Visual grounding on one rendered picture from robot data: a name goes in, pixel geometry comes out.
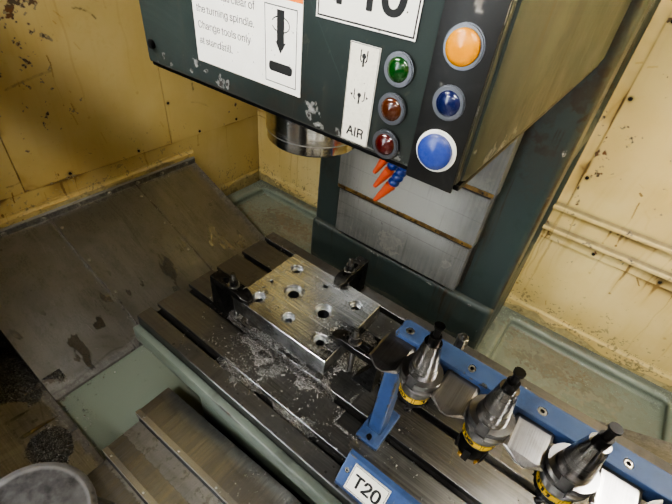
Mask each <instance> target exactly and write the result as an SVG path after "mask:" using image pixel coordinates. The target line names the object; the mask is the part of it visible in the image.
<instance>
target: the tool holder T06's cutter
mask: <svg viewBox="0 0 672 504"><path fill-rule="evenodd" d="M455 445H456V446H458V448H459V451H458V452H457V454H458V455H459V456H460V458H461V459H463V460H464V461H466V460H467V459H469V460H472V461H473V464H474V465H475V464H477V463H478V464H479V463H480V462H482V461H483V460H484V458H485V457H486V455H487V454H488V453H487V452H488V451H479V450H476V449H474V448H473V447H472V446H470V445H469V444H468V443H467V441H466V440H465V438H464V436H463V432H460V433H459V435H458V437H457V439H456V441H455Z"/></svg>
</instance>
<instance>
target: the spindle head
mask: <svg viewBox="0 0 672 504"><path fill-rule="evenodd" d="M631 1H632V0H512V4H511V7H510V10H509V13H508V16H507V19H506V23H505V25H504V28H503V31H502V34H501V37H500V40H499V43H498V47H497V50H496V53H495V56H494V59H493V62H492V66H491V69H490V72H489V75H488V78H487V81H486V84H485V88H484V91H483V94H482V97H481V100H480V103H479V106H478V110H477V113H476V116H475V119H474V122H473V125H472V129H471V132H470V135H469V138H468V141H467V144H466V147H465V151H464V154H463V157H462V160H461V163H460V166H459V170H458V173H457V176H456V179H455V182H454V185H453V188H452V189H453V190H456V191H459V190H460V189H461V188H462V187H463V186H464V185H465V184H466V183H468V182H469V181H470V180H471V179H472V178H473V177H474V176H475V175H477V174H478V173H479V172H480V171H481V170H482V169H483V168H484V167H486V166H487V165H488V164H489V163H490V162H491V161H492V160H493V159H494V158H496V157H497V156H498V155H499V154H500V153H501V152H502V151H503V150H505V149H506V148H507V147H508V146H509V145H510V144H511V143H512V142H514V141H515V140H516V139H517V138H518V137H519V136H520V135H521V134H523V133H524V132H525V131H526V130H527V129H528V128H529V127H530V126H531V125H533V124H534V123H535V122H536V121H537V120H538V119H539V118H540V117H542V116H543V115H544V114H545V113H546V112H547V111H548V110H549V109H551V108H552V107H553V106H554V105H555V104H556V103H557V102H558V101H560V100H561V99H562V98H563V97H564V96H565V95H566V94H567V93H568V92H570V91H571V90H572V89H573V88H574V87H575V86H576V85H577V84H579V83H580V82H581V81H582V80H583V79H584V78H585V77H586V76H588V75H589V74H590V73H591V72H592V71H593V70H594V69H595V68H597V67H598V65H599V63H600V62H601V61H602V60H603V59H604V57H605V55H606V53H607V51H608V49H609V47H610V45H611V43H612V41H613V39H614V37H615V34H616V32H617V30H618V28H619V26H620V24H621V22H622V20H623V18H624V16H625V14H626V11H627V9H628V7H629V5H630V3H631ZM444 3H445V0H424V4H423V9H422V14H421V19H420V24H419V30H418V35H417V40H416V42H413V41H409V40H406V39H402V38H398V37H394V36H390V35H387V34H383V33H379V32H375V31H371V30H367V29H364V28H360V27H356V26H352V25H348V24H344V23H341V22H337V21H333V20H329V19H325V18H321V17H318V16H316V6H317V0H304V9H303V37H302V65H301V93H300V98H299V97H296V96H293V95H291V94H288V93H286V92H283V91H280V90H278V89H275V88H272V87H270V86H267V85H264V84H262V83H259V82H257V81H254V80H251V79H249V78H246V77H243V76H241V75H238V74H235V73H233V72H230V71H228V70H225V69H222V68H220V67H217V66H214V65H212V64H209V63H207V62H204V61H201V60H199V58H198V49H197V41H196V32H195V23H194V14H193V6H192V0H139V4H140V9H141V15H142V20H143V25H144V31H145V36H146V41H147V47H148V52H149V58H150V60H151V61H153V64H154V65H156V66H159V67H161V68H163V69H166V70H168V71H171V72H173V73H175V74H178V75H180V76H182V77H185V78H187V79H190V80H192V81H194V82H197V83H199V84H202V85H204V86H206V87H209V88H211V89H214V90H216V91H218V92H221V93H223V94H226V95H228V96H230V97H233V98H235V99H238V100H240V101H242V102H245V103H247V104H250V105H252V106H254V107H257V108H259V109H262V110H264V111H266V112H269V113H271V114H274V115H276V116H278V117H281V118H283V119H286V120H288V121H290V122H293V123H295V124H297V125H300V126H302V127H305V128H307V129H309V130H312V131H314V132H317V133H319V134H321V135H324V136H326V137H329V138H331V139H333V140H336V141H338V142H341V143H343V144H345V145H348V146H350V147H353V148H355V149H357V150H360V151H362V152H365V153H367V154H369V155H372V156H374V157H377V158H379V159H381V160H384V161H386V162H389V163H391V164H393V165H396V166H398V167H401V168H403V169H405V170H407V166H408V162H409V158H410V153H411V149H412V144H413V140H414V135H415V131H416V127H417V122H418V118H419V113H420V109H421V105H422V100H423V96H424V91H425V87H426V83H427V78H428V74H429V69H430V65H431V60H432V56H433V52H434V47H435V43H436V38H437V34H438V30H439V25H440V21H441V16H442V12H443V8H444ZM351 40H353V41H357V42H360V43H364V44H367V45H371V46H374V47H378V48H381V49H382V50H381V56H380V63H379V70H378V76H377V83H376V89H375V96H374V103H373V109H372V116H371V123H370V129H369V136H368V142H367V147H363V146H361V145H358V144H356V143H353V142H351V141H349V140H346V139H344V138H341V130H342V121H343V111H344V102H345V92H346V83H347V73H348V64H349V54H350V45H351ZM396 51H404V52H406V53H408V54H409V55H410V56H411V58H412V59H413V62H414V66H415V73H414V77H413V79H412V81H411V82H410V83H409V84H408V85H406V86H404V87H400V88H398V87H394V86H392V85H391V84H390V83H389V82H388V81H387V79H386V77H385V73H384V65H385V61H386V59H387V57H388V56H389V55H390V54H391V53H393V52H396ZM389 92H395V93H397V94H399V95H400V96H401V97H402V98H403V99H404V101H405V103H406V108H407V111H406V116H405V118H404V120H403V121H402V122H401V123H399V124H397V125H388V124H386V123H385V122H384V121H383V120H382V119H381V117H380V115H379V112H378V103H379V100H380V98H381V97H382V96H383V95H384V94H386V93H389ZM381 129H389V130H391V131H392V132H394V133H395V135H396V136H397V138H398V141H399V150H398V153H397V154H396V155H395V156H394V157H392V158H390V159H384V158H381V157H380V156H379V155H377V153H376V152H375V150H374V148H373V144H372V141H373V136H374V134H375V133H376V132H377V131H379V130H381Z"/></svg>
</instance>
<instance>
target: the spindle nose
mask: <svg viewBox="0 0 672 504"><path fill-rule="evenodd" d="M266 127H267V135H268V138H269V140H270V141H271V142H272V143H273V144H274V145H275V146H277V147H278V148H280V149H282V150H284V151H286V152H288V153H291V154H295V155H299V156H304V157H313V158H328V157H335V156H340V155H343V154H346V153H348V152H350V151H352V150H353V149H354V148H353V147H350V146H348V145H345V144H343V143H341V142H338V141H336V140H333V139H331V138H329V137H326V136H324V135H321V134H319V133H317V132H314V131H312V130H309V129H307V128H305V127H302V126H300V125H297V124H295V123H293V122H290V121H288V120H286V119H283V118H281V117H278V116H276V115H274V114H271V113H269V112H266Z"/></svg>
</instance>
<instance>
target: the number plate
mask: <svg viewBox="0 0 672 504"><path fill-rule="evenodd" d="M343 487H344V488H346V489H347V490H348V491H349V492H350V493H351V494H353V495H354V496H355V497H356V498H357V499H358V500H359V501H361V502H362V503H363V504H385V503H386V501H387V499H388V498H389V496H390V494H391V492H392V491H390V490H389V489H388V488H387V487H386V486H384V485H383V484H382V483H381V482H379V481H378V480H377V479H376V478H375V477H373V476H372V475H371V474H370V473H368V472H367V471H366V470H365V469H364V468H362V467H361V466H360V465H359V464H357V463H356V464H355V466H354V468H353V470H352V472H351V473H350V475H349V477H348V479H347V481H346V483H345V484H344V486H343Z"/></svg>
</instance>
